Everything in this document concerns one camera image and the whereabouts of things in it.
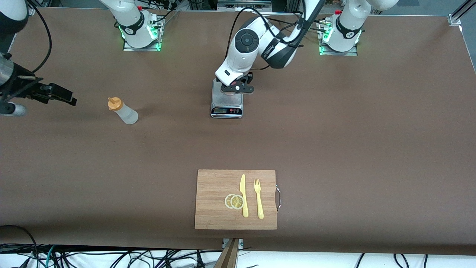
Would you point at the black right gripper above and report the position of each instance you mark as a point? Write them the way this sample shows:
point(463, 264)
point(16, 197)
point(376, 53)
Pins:
point(23, 87)

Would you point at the yellow plastic fork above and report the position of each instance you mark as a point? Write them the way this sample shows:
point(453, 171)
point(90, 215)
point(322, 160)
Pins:
point(259, 204)

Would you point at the lemon slice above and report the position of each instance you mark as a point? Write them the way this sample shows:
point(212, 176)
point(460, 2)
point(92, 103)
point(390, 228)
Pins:
point(237, 202)
point(227, 201)

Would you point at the translucent squeeze bottle orange cap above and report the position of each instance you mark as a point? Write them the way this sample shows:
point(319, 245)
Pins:
point(128, 115)

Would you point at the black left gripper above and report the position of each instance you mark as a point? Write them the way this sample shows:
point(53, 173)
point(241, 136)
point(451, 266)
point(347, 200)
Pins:
point(248, 79)

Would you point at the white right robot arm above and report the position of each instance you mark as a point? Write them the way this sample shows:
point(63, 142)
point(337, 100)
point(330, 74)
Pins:
point(130, 20)

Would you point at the wooden post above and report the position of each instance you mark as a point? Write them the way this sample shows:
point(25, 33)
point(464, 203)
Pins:
point(228, 258)

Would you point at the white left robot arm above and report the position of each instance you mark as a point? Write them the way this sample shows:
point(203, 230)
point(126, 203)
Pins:
point(241, 56)

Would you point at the yellow plastic knife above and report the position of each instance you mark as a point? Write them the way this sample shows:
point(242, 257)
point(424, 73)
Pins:
point(243, 186)

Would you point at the aluminium frame corner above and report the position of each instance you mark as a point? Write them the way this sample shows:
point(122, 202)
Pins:
point(454, 18)

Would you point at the silver digital kitchen scale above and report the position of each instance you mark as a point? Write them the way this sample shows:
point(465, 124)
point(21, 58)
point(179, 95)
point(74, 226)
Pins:
point(238, 103)

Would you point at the wooden cutting board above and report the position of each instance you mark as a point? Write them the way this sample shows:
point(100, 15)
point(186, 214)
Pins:
point(212, 208)

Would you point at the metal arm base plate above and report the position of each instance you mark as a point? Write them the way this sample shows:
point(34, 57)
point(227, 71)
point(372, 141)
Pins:
point(128, 48)
point(351, 53)

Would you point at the pink plastic cup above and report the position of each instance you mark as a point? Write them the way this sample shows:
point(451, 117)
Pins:
point(230, 94)

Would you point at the small metal bracket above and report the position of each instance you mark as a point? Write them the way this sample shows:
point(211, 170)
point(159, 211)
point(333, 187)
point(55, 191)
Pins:
point(241, 243)

